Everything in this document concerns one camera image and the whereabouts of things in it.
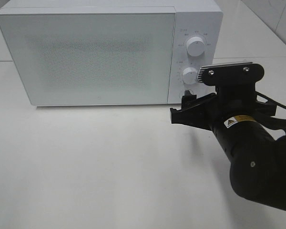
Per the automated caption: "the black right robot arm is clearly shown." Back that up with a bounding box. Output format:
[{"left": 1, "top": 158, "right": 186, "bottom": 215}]
[{"left": 170, "top": 84, "right": 286, "bottom": 211}]

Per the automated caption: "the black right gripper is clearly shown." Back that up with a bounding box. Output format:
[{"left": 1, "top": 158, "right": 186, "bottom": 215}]
[{"left": 170, "top": 84, "right": 276, "bottom": 134}]

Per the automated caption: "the white microwave knob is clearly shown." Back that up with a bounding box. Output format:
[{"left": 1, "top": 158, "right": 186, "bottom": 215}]
[
  {"left": 182, "top": 67, "right": 198, "bottom": 85},
  {"left": 186, "top": 36, "right": 205, "bottom": 57}
]

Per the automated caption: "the white microwave door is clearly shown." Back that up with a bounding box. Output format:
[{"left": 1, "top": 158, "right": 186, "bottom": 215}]
[{"left": 0, "top": 13, "right": 175, "bottom": 106}]

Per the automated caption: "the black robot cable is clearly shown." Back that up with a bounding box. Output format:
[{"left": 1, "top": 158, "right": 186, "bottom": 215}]
[{"left": 256, "top": 90, "right": 286, "bottom": 139}]

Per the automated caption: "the white round door button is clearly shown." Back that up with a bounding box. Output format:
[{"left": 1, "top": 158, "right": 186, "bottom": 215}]
[{"left": 179, "top": 89, "right": 194, "bottom": 99}]

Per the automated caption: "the white microwave oven body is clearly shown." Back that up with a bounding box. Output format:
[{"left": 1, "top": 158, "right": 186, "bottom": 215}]
[{"left": 0, "top": 0, "right": 223, "bottom": 106}]

